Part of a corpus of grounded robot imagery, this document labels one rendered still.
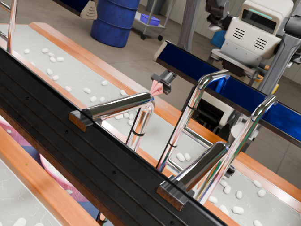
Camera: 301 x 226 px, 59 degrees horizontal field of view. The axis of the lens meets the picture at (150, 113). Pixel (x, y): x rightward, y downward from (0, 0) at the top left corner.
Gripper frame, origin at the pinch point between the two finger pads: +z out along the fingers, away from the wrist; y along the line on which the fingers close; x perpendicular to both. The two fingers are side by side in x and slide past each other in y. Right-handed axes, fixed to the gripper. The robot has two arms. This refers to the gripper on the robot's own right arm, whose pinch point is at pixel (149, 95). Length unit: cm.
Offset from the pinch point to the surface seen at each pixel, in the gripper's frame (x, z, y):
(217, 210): -15, 24, 50
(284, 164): 195, -103, 79
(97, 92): -1.1, 13.3, -19.4
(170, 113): 8.7, -2.4, 9.7
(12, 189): -38, 56, 10
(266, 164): 179, -84, 64
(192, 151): 2.5, 8.3, 30.1
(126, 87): 7.7, -0.1, -16.2
